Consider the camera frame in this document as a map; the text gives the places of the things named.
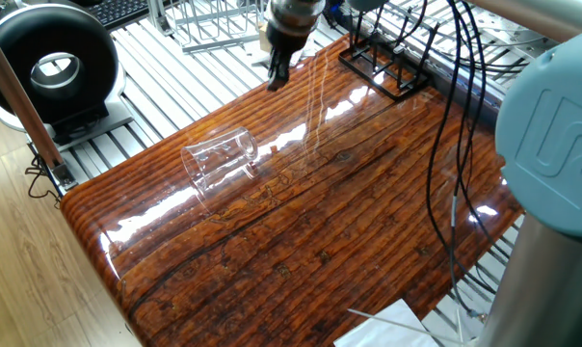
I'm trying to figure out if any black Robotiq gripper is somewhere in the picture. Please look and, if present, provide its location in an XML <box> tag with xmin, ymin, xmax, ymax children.
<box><xmin>264</xmin><ymin>18</ymin><xmax>317</xmax><ymax>93</ymax></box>

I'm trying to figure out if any clear glass cup with handle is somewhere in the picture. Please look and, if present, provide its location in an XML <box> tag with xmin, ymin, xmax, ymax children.
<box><xmin>180</xmin><ymin>125</ymin><xmax>260</xmax><ymax>197</ymax></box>

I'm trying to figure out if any black metal cup rack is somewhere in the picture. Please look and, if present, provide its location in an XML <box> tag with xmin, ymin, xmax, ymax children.
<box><xmin>337</xmin><ymin>7</ymin><xmax>441</xmax><ymax>102</ymax></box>

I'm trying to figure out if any crumpled paper and box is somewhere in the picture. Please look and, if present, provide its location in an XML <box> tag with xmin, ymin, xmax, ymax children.
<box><xmin>250</xmin><ymin>36</ymin><xmax>317</xmax><ymax>68</ymax></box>

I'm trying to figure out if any glossy wood-grain table mat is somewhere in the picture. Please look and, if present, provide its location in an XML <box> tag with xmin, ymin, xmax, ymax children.
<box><xmin>60</xmin><ymin>34</ymin><xmax>526</xmax><ymax>347</ymax></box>

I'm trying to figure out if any black keyboard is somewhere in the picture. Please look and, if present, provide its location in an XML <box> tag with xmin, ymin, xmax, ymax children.
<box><xmin>85</xmin><ymin>0</ymin><xmax>151</xmax><ymax>31</ymax></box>

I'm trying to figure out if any aluminium plate with holes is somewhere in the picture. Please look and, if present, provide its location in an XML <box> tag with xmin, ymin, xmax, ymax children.
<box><xmin>463</xmin><ymin>2</ymin><xmax>562</xmax><ymax>64</ymax></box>

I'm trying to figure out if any white paper sheet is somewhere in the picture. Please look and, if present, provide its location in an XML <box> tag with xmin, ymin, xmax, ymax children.
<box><xmin>332</xmin><ymin>298</ymin><xmax>440</xmax><ymax>347</ymax></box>

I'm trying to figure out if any silver wire rack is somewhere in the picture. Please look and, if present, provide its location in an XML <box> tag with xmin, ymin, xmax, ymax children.
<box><xmin>145</xmin><ymin>0</ymin><xmax>269</xmax><ymax>54</ymax></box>

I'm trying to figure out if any grey aluminium side rail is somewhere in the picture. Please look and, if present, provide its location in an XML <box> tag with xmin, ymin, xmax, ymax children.
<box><xmin>428</xmin><ymin>67</ymin><xmax>507</xmax><ymax>129</ymax></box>

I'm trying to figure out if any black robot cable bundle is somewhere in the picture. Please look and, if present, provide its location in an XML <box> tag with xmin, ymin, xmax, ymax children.
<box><xmin>319</xmin><ymin>0</ymin><xmax>562</xmax><ymax>319</ymax></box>

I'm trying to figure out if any aluminium frame post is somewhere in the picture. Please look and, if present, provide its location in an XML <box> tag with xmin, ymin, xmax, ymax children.
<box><xmin>0</xmin><ymin>19</ymin><xmax>79</xmax><ymax>192</ymax></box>

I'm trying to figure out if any black ring-shaped device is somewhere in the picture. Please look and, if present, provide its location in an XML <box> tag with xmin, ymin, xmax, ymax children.
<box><xmin>0</xmin><ymin>0</ymin><xmax>136</xmax><ymax>147</ymax></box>

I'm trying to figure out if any dark tangled wire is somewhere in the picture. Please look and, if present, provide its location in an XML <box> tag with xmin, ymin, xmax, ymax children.
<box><xmin>23</xmin><ymin>152</ymin><xmax>64</xmax><ymax>209</ymax></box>

